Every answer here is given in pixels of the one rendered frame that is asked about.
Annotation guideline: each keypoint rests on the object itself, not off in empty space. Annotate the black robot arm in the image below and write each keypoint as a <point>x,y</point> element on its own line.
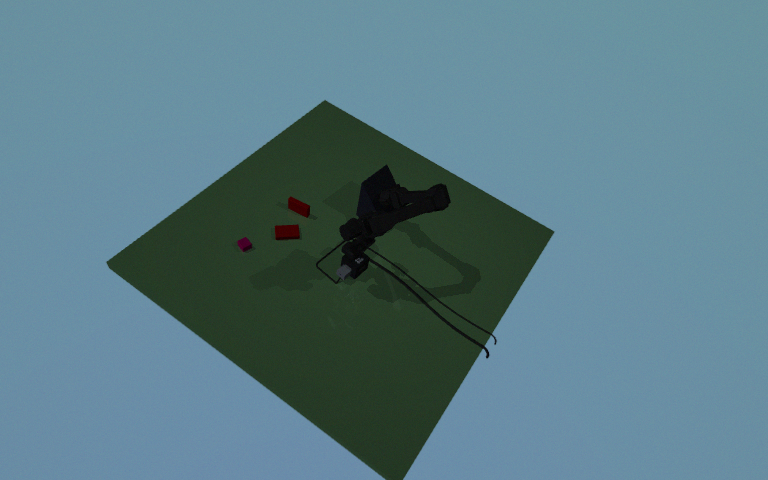
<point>434,199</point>

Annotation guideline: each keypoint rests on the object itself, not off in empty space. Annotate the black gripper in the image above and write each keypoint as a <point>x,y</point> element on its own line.
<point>357,246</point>

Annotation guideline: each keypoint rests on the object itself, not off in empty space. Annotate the magenta cube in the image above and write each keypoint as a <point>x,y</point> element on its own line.
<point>244,244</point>

